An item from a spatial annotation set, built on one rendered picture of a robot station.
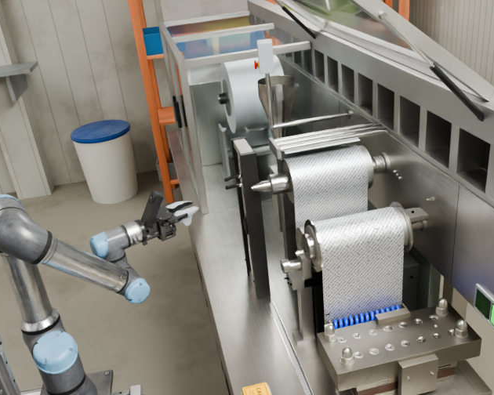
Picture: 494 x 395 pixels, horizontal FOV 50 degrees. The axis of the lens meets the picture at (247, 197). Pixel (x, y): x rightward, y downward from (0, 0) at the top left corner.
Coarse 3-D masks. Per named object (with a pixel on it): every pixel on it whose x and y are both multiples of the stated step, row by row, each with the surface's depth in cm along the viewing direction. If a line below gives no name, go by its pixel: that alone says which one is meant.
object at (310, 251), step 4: (304, 236) 145; (308, 236) 145; (304, 240) 146; (308, 240) 143; (312, 240) 144; (304, 244) 147; (308, 244) 143; (312, 244) 143; (304, 248) 148; (308, 248) 144; (312, 248) 143; (308, 252) 144; (312, 252) 143; (308, 256) 145; (312, 256) 144
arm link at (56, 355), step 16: (48, 336) 155; (64, 336) 155; (32, 352) 156; (48, 352) 150; (64, 352) 150; (48, 368) 148; (64, 368) 150; (80, 368) 155; (48, 384) 152; (64, 384) 152
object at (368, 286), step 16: (400, 256) 147; (336, 272) 145; (352, 272) 146; (368, 272) 147; (384, 272) 148; (400, 272) 149; (336, 288) 147; (352, 288) 148; (368, 288) 149; (384, 288) 151; (400, 288) 152; (336, 304) 149; (352, 304) 151; (368, 304) 152; (384, 304) 153; (400, 304) 155; (336, 320) 152
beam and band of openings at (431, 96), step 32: (256, 0) 319; (288, 32) 251; (320, 32) 208; (320, 64) 223; (352, 64) 182; (384, 64) 158; (352, 96) 196; (384, 96) 169; (416, 96) 143; (448, 96) 128; (416, 128) 158; (448, 128) 143; (480, 128) 118; (448, 160) 139; (480, 160) 131; (480, 192) 122
